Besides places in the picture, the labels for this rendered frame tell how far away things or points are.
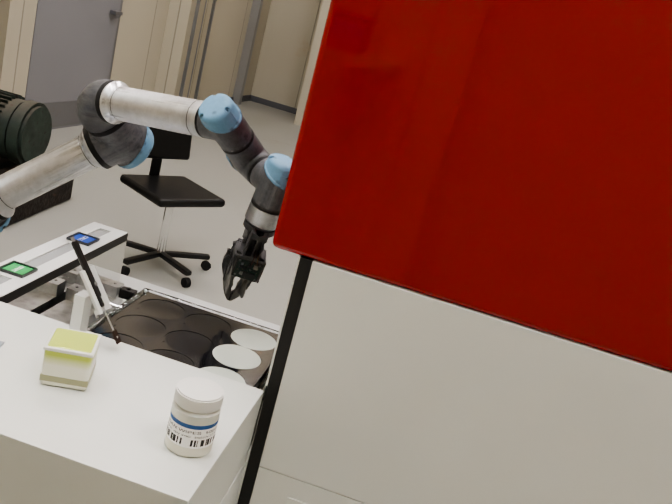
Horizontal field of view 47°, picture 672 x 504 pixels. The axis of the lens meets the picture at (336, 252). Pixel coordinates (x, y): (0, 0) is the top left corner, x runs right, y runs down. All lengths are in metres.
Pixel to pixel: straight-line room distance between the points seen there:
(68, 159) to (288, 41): 9.39
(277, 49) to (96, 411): 10.22
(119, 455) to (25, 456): 0.12
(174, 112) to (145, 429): 0.71
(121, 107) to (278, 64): 9.57
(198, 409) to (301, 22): 10.22
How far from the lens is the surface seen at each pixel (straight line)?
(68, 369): 1.27
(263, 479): 1.46
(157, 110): 1.69
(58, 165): 1.97
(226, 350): 1.63
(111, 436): 1.19
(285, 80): 11.26
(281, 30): 11.28
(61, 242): 1.88
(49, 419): 1.22
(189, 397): 1.13
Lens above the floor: 1.62
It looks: 17 degrees down
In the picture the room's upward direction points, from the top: 15 degrees clockwise
